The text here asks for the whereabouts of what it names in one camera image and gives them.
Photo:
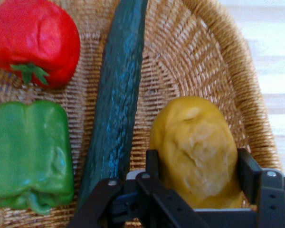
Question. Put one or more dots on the woven wicker basket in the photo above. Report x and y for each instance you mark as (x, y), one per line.
(192, 59)

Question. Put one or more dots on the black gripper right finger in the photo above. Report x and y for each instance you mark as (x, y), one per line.
(270, 197)

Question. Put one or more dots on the green toy bell pepper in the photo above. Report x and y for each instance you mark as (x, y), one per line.
(28, 152)

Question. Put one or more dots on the dark green toy cucumber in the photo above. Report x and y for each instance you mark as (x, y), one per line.
(118, 95)

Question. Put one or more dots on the yellow-brown toy potato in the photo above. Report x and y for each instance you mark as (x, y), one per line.
(194, 142)

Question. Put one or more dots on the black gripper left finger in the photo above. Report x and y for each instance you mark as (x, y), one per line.
(154, 204)

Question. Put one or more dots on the red toy tomato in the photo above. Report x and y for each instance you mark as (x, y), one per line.
(35, 38)

